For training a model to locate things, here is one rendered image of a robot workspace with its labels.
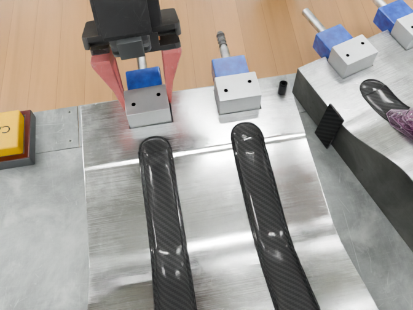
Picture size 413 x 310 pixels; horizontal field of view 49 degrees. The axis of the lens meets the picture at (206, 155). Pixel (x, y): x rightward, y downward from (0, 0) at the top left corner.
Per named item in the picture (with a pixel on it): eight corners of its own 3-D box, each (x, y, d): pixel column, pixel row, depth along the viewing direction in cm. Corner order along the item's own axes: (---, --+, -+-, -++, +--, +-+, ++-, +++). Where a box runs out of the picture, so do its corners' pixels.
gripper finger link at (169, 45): (191, 109, 51) (178, 28, 46) (128, 120, 51) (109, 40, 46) (184, 87, 57) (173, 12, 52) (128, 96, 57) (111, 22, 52)
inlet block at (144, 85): (124, 59, 62) (115, 31, 57) (160, 53, 62) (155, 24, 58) (134, 139, 56) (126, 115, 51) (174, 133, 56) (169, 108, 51)
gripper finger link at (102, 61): (168, 114, 51) (154, 32, 46) (106, 125, 51) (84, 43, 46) (165, 90, 57) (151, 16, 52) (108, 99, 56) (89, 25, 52)
